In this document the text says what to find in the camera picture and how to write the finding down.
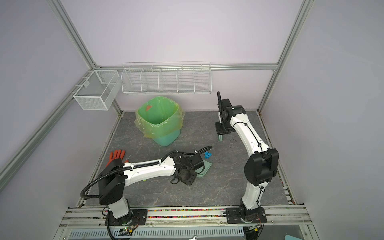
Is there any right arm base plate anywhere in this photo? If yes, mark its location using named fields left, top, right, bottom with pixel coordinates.
left=223, top=206, right=267, bottom=224

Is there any long white wire basket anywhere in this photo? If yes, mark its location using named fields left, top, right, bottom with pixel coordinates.
left=121, top=62, right=212, bottom=95

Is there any small white mesh basket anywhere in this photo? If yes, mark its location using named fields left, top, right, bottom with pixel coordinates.
left=74, top=70, right=121, bottom=111

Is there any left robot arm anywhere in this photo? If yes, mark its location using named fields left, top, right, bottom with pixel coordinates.
left=80, top=151, right=205, bottom=220

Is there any red rubber glove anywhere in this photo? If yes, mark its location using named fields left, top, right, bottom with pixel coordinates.
left=106, top=150, right=130, bottom=167

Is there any green trash bin with bag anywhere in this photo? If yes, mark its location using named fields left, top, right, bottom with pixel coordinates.
left=135, top=96, right=185, bottom=147

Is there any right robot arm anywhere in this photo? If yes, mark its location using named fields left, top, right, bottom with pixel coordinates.
left=215, top=92, right=279, bottom=212

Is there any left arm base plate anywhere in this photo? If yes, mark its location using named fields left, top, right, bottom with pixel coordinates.
left=105, top=209, right=148, bottom=226

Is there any paper scrap cluster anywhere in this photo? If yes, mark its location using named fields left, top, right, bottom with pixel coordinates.
left=204, top=152, right=212, bottom=159

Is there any aluminium front rail frame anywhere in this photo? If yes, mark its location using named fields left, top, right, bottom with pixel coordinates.
left=54, top=205, right=319, bottom=240

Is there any green plastic dustpan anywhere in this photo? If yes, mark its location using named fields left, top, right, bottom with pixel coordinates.
left=196, top=160, right=212, bottom=178

